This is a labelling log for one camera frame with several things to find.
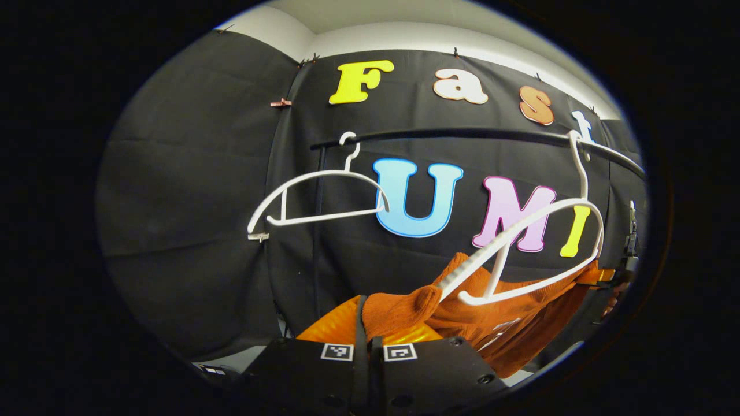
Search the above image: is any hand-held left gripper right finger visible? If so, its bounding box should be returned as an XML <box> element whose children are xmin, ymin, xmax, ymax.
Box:
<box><xmin>369</xmin><ymin>322</ymin><xmax>510</xmax><ymax>414</ymax></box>

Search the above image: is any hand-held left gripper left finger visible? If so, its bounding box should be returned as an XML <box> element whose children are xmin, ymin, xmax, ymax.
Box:
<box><xmin>240</xmin><ymin>294</ymin><xmax>369</xmax><ymax>414</ymax></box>

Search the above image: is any orange corduroy jacket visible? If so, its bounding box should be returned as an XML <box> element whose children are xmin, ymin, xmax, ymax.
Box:
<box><xmin>361</xmin><ymin>251</ymin><xmax>613</xmax><ymax>379</ymax></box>

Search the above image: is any white plastic hanger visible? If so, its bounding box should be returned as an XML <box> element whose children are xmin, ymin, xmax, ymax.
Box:
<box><xmin>436</xmin><ymin>129</ymin><xmax>606</xmax><ymax>307</ymax></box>
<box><xmin>247</xmin><ymin>131</ymin><xmax>391</xmax><ymax>235</ymax></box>

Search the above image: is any black clothes rack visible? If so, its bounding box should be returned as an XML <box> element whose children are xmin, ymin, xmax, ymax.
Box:
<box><xmin>310</xmin><ymin>127</ymin><xmax>646</xmax><ymax>315</ymax></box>

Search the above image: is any black backdrop cloth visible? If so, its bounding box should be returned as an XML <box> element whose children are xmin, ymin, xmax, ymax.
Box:
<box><xmin>95</xmin><ymin>29</ymin><xmax>648</xmax><ymax>365</ymax></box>

